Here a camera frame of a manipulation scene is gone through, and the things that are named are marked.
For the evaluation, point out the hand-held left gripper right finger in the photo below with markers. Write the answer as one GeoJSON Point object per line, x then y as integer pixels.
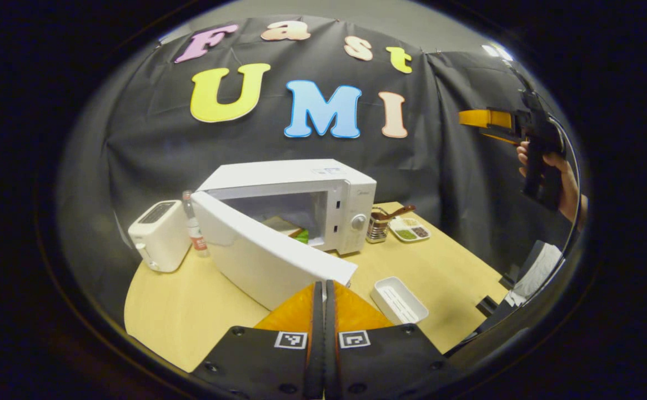
{"type": "Point", "coordinates": [331, 344]}

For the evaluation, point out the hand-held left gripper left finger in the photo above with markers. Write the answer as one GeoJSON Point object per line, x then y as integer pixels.
{"type": "Point", "coordinates": [316, 344]}

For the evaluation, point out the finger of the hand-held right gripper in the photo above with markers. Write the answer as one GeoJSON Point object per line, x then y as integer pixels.
{"type": "Point", "coordinates": [484, 118]}
{"type": "Point", "coordinates": [503, 138]}

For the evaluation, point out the white microwave oven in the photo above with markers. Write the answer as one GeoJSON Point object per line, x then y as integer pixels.
{"type": "Point", "coordinates": [256, 261]}

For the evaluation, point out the toast sandwich with lettuce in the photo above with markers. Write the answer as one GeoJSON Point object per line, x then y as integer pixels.
{"type": "Point", "coordinates": [295, 230]}

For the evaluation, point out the small ceiling light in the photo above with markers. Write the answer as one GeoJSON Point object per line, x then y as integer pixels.
{"type": "Point", "coordinates": [498, 51]}

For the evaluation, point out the white plastic tray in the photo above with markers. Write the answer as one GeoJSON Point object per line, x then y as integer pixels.
{"type": "Point", "coordinates": [398, 300]}

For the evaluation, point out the metal mesh utensil holder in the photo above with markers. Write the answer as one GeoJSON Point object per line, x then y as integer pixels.
{"type": "Point", "coordinates": [377, 229]}

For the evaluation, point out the white divided seasoning dish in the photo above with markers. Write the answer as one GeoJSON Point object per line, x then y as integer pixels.
{"type": "Point", "coordinates": [409, 229]}

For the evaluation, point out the white sheet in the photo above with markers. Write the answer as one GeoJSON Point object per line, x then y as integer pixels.
{"type": "Point", "coordinates": [537, 272]}

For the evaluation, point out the clear plastic water bottle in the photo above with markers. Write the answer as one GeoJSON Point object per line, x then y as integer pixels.
{"type": "Point", "coordinates": [195, 233]}

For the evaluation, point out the white toaster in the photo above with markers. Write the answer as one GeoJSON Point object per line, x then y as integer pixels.
{"type": "Point", "coordinates": [159, 236]}

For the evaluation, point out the black backdrop cloth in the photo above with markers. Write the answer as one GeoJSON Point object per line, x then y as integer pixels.
{"type": "Point", "coordinates": [134, 139]}

